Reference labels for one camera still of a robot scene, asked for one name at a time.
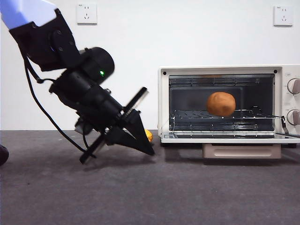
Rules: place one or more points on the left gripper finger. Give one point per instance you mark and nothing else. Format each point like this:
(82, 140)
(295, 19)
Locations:
(124, 140)
(138, 131)

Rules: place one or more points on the cream glass oven door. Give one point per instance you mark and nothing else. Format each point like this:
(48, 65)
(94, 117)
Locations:
(211, 140)

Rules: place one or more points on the brown potato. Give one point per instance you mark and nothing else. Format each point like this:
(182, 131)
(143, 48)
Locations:
(221, 103)

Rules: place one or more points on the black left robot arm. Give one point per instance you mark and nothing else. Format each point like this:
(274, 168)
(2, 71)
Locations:
(93, 65)

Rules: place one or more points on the cream toaster oven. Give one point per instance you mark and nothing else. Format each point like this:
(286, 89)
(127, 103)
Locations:
(163, 105)

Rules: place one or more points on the small beige oven knob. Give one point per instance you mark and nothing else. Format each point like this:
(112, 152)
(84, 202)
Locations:
(294, 117)

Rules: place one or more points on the large beige oven knob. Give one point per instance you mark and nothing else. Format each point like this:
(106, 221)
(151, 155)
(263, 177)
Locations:
(294, 86)

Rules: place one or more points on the dark purple eggplant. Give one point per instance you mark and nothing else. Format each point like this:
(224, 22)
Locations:
(3, 155)

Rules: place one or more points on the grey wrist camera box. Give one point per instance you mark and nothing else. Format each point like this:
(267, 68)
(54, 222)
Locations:
(80, 127)

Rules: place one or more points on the white wall socket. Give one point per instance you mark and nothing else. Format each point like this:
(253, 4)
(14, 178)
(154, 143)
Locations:
(87, 13)
(283, 16)

